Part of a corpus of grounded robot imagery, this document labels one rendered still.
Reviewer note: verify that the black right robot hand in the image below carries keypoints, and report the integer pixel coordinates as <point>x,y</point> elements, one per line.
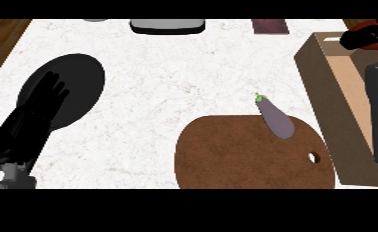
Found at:
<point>372,109</point>

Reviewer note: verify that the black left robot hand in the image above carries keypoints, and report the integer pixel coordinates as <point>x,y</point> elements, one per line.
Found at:
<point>30,126</point>

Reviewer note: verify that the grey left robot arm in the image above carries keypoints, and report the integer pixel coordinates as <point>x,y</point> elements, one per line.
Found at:
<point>17,180</point>

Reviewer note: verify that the brown cardboard box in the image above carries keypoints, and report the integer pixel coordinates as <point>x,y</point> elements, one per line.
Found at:
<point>322,92</point>

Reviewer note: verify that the brown wooden cutting board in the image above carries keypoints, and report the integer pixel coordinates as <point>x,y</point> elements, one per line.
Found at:
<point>237,157</point>

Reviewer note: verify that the black oval plate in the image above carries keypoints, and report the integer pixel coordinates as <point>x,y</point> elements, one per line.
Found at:
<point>82,76</point>

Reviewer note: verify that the purple eggplant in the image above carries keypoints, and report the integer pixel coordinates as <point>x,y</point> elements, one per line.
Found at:
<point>276,120</point>

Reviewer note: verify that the dark maroon flat object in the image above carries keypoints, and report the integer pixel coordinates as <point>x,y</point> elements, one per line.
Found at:
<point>269,26</point>

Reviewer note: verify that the small grey round object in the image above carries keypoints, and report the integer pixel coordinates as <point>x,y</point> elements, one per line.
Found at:
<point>95,20</point>

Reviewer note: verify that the grey and black appliance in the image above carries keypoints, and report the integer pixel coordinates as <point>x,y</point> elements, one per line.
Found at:
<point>167,26</point>

